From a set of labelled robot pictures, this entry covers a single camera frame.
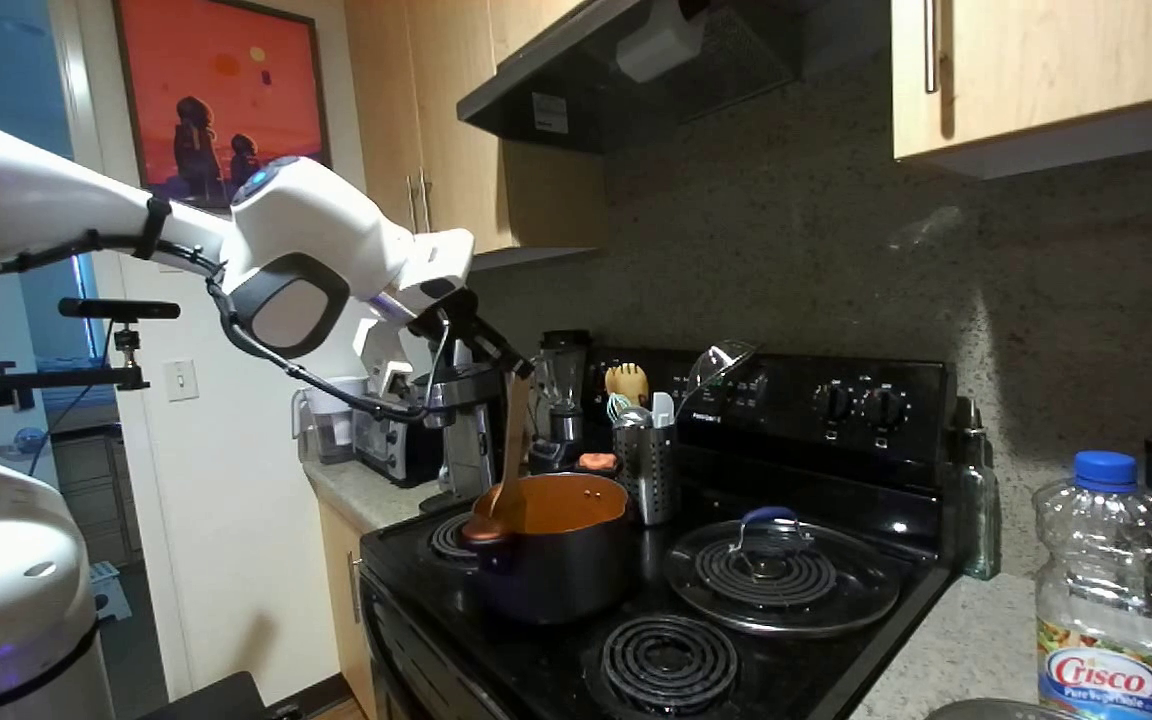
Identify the black pot orange interior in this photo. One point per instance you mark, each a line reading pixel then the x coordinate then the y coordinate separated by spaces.
pixel 549 551

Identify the red framed painting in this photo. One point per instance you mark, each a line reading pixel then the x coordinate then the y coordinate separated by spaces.
pixel 217 91

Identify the metal utensil holder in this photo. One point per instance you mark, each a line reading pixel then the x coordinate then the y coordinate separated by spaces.
pixel 647 470

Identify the black camera on stand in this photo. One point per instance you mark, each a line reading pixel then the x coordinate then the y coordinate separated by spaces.
pixel 122 325

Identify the dark glass bottle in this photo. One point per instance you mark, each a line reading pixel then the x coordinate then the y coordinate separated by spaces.
pixel 977 490

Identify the glass lid blue handle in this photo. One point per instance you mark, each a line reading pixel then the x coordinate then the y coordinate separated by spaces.
pixel 775 573

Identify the wooden slotted spoon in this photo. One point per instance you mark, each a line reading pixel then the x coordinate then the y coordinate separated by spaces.
pixel 626 392

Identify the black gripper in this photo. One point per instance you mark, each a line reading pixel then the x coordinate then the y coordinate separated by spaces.
pixel 461 322

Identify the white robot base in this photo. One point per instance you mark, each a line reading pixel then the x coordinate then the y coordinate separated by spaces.
pixel 50 632

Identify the Crisco oil bottle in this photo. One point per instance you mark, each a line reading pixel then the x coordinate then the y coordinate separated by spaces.
pixel 1095 594

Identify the wooden cabinet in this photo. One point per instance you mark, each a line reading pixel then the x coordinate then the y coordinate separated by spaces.
pixel 415 62
pixel 1020 87

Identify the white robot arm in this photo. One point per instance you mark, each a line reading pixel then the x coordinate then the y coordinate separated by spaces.
pixel 280 263

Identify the orange silicone spoon rest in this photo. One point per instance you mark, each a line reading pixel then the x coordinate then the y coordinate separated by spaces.
pixel 597 463

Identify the wooden upper cabinet left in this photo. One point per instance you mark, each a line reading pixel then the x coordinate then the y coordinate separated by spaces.
pixel 415 62

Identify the wooden spatula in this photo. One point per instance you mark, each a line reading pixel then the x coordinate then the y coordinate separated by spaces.
pixel 516 431

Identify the black range hood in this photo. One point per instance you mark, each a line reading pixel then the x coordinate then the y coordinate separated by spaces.
pixel 618 73

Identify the silver toaster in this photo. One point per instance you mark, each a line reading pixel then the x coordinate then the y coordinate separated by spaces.
pixel 397 449

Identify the black electric stove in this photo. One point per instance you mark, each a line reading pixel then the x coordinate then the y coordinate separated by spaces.
pixel 842 440

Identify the wooden upper cabinet right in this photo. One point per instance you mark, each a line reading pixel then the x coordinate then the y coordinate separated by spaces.
pixel 1020 87

